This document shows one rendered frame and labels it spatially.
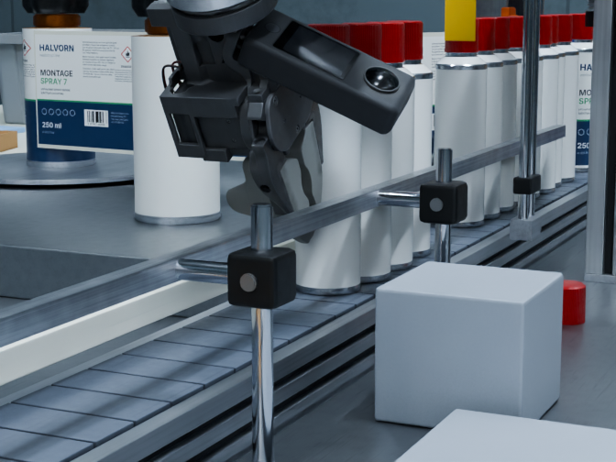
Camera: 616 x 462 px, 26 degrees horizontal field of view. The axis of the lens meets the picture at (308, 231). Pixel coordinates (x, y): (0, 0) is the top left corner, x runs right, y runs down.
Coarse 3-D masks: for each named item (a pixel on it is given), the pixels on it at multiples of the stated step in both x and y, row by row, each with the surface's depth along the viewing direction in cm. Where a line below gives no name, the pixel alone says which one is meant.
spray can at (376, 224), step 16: (352, 32) 104; (368, 32) 104; (368, 48) 104; (368, 128) 104; (368, 144) 104; (384, 144) 105; (368, 160) 105; (384, 160) 105; (368, 176) 105; (384, 176) 106; (384, 208) 106; (368, 224) 106; (384, 224) 106; (368, 240) 106; (384, 240) 107; (368, 256) 106; (384, 256) 107; (368, 272) 106; (384, 272) 107
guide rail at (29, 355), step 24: (288, 240) 106; (168, 288) 88; (192, 288) 91; (216, 288) 95; (96, 312) 82; (120, 312) 83; (144, 312) 86; (168, 312) 89; (48, 336) 76; (72, 336) 79; (96, 336) 81; (0, 360) 73; (24, 360) 75; (48, 360) 77; (0, 384) 73
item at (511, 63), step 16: (496, 16) 142; (496, 32) 139; (496, 48) 139; (512, 64) 140; (512, 80) 140; (512, 96) 140; (512, 112) 141; (512, 128) 141; (512, 160) 142; (512, 176) 142; (512, 192) 142; (512, 208) 143
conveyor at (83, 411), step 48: (432, 240) 125; (480, 240) 127; (192, 336) 90; (240, 336) 90; (288, 336) 90; (96, 384) 78; (144, 384) 78; (192, 384) 78; (0, 432) 70; (48, 432) 70; (96, 432) 70
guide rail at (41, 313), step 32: (544, 128) 148; (480, 160) 124; (352, 192) 99; (288, 224) 87; (320, 224) 92; (160, 256) 74; (192, 256) 76; (224, 256) 79; (64, 288) 66; (96, 288) 67; (128, 288) 70; (0, 320) 60; (32, 320) 62; (64, 320) 65
